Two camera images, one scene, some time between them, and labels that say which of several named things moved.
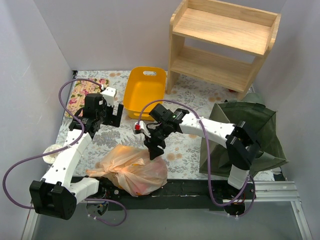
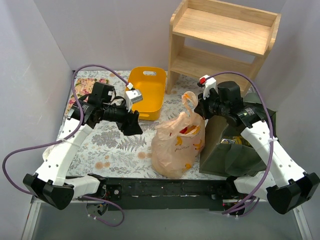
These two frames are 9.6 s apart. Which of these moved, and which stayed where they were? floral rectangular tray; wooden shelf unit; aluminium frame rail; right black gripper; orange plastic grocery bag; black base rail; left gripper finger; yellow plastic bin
Moved: orange plastic grocery bag; right black gripper; left gripper finger
Stayed: floral rectangular tray; yellow plastic bin; aluminium frame rail; wooden shelf unit; black base rail
